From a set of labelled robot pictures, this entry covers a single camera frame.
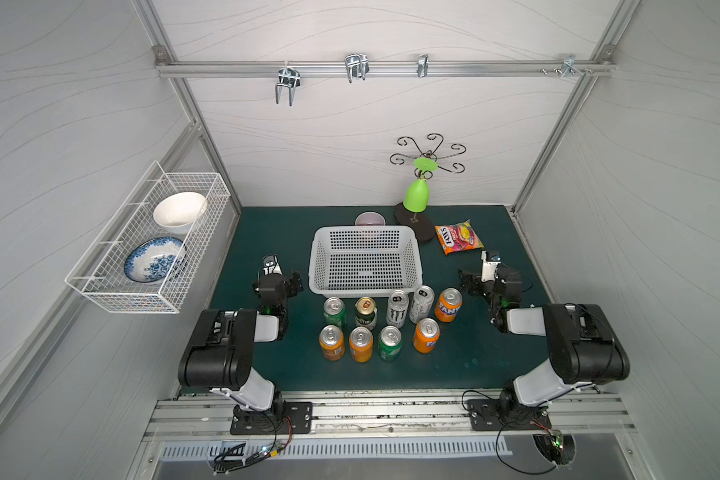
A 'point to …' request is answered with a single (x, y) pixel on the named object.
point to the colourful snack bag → (458, 237)
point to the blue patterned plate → (151, 260)
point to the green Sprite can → (390, 343)
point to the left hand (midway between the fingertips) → (280, 272)
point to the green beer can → (366, 313)
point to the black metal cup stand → (421, 224)
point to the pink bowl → (369, 218)
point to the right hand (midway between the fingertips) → (476, 268)
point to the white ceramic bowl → (177, 212)
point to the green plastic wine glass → (416, 195)
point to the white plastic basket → (364, 261)
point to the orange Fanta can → (426, 335)
